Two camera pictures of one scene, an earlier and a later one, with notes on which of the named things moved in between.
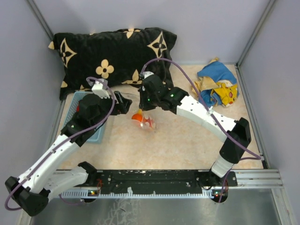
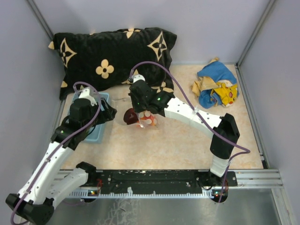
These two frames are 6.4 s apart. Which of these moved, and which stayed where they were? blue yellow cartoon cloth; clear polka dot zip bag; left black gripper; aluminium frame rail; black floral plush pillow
Moved: left black gripper; clear polka dot zip bag
Stayed: blue yellow cartoon cloth; aluminium frame rail; black floral plush pillow
